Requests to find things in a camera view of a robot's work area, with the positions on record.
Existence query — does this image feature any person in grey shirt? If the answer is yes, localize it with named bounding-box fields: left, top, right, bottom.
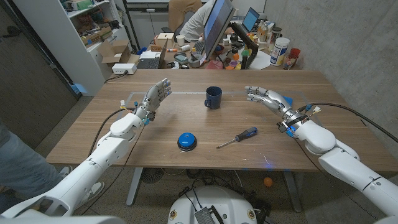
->
left=0, top=121, right=68, bottom=212

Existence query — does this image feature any grey finned device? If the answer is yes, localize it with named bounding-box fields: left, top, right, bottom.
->
left=194, top=207, right=217, bottom=224

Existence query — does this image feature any black laptop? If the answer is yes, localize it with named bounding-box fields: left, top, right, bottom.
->
left=136, top=39, right=169, bottom=70

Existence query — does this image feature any grey tape roll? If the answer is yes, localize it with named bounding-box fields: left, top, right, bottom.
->
left=188, top=54, right=203, bottom=68

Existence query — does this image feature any open laptop blue screen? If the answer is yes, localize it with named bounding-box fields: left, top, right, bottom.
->
left=241, top=7, right=261, bottom=34

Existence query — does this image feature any grey table leg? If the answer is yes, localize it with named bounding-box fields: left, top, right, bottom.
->
left=282, top=170, right=303, bottom=213
left=126, top=167, right=144, bottom=207

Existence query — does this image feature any pink pouch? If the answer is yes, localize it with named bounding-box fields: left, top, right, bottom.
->
left=205, top=60, right=224, bottom=70

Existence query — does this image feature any black blue handled screwdriver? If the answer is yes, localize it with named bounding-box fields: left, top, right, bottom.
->
left=216, top=126, right=259, bottom=150

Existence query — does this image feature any white power box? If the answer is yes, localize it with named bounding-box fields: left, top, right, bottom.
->
left=111, top=63, right=137, bottom=75

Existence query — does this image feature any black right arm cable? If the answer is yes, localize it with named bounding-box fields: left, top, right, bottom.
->
left=297, top=101, right=398, bottom=144

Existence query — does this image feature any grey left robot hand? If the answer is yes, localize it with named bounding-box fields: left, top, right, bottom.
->
left=134, top=77, right=172, bottom=122

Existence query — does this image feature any seated person in white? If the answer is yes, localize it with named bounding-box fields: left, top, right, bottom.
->
left=179, top=0, right=218, bottom=43

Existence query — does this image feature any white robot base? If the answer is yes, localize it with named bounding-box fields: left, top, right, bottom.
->
left=167, top=185, right=258, bottom=224

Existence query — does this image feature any dark blue mug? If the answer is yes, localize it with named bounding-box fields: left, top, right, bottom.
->
left=204, top=86, right=223, bottom=110

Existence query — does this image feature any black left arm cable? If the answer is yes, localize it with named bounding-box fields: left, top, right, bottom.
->
left=88, top=107, right=137, bottom=156

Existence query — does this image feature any wooden tissue box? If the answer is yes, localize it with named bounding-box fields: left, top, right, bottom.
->
left=154, top=32, right=175, bottom=50

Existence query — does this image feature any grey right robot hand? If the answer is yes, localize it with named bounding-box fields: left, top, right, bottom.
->
left=244, top=85, right=307, bottom=133

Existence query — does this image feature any white paper sheet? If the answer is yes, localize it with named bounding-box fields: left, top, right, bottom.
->
left=248, top=50, right=271, bottom=70

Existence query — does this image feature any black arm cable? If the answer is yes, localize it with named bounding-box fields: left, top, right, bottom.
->
left=88, top=107, right=137, bottom=156
left=297, top=101, right=398, bottom=144

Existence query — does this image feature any white shelf unit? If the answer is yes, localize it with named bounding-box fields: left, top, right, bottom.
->
left=12, top=0, right=131, bottom=96

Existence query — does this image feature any grey white sneaker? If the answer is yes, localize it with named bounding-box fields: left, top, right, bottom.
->
left=58, top=166, right=74, bottom=179
left=76, top=182, right=106, bottom=208

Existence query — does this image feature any white canister blue label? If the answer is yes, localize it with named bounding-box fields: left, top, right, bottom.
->
left=269, top=37, right=290, bottom=67

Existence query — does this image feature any tilted computer monitor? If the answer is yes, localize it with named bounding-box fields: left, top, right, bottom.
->
left=203, top=0, right=236, bottom=62

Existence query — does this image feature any open cardboard box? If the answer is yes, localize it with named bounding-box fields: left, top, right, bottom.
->
left=96, top=39, right=141, bottom=68

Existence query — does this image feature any blue push button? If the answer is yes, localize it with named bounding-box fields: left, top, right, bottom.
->
left=177, top=132, right=198, bottom=152

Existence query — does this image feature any brown office chair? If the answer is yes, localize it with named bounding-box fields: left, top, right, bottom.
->
left=168, top=0, right=203, bottom=34

